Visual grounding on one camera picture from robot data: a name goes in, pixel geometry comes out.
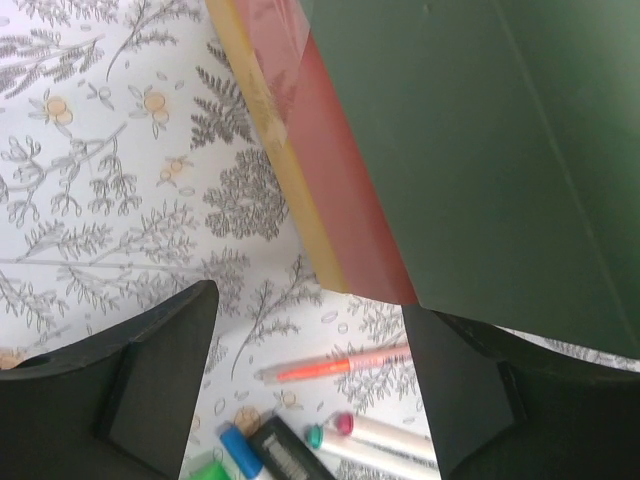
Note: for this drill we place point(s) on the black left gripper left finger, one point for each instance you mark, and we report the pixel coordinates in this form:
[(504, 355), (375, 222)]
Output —
[(116, 405)]

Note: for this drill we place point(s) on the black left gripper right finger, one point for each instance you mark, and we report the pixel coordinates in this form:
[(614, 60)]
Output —
[(501, 407)]

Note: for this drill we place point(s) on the orange pen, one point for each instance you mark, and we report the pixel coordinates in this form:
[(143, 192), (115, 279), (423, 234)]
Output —
[(319, 368)]

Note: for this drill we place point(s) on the teal cap white marker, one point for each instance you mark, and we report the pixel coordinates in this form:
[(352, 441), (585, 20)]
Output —
[(330, 442)]

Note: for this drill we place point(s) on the red drawer box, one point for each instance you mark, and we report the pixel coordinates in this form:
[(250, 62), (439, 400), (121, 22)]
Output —
[(360, 242)]

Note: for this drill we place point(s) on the green drawer box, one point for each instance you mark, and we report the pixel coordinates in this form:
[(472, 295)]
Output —
[(502, 139)]

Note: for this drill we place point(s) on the green cap highlighter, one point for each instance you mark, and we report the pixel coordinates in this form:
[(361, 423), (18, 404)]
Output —
[(207, 466)]

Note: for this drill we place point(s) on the blue cap thin marker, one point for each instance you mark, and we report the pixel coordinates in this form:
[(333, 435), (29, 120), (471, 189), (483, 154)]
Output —
[(248, 462)]

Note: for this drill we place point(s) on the pink cap white marker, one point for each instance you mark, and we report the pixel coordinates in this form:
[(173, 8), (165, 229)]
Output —
[(385, 435)]

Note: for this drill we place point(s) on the blue cap highlighter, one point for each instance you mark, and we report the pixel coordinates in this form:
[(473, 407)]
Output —
[(284, 454)]

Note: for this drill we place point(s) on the yellow drawer box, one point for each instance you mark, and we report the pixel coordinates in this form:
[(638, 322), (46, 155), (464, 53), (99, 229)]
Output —
[(272, 132)]

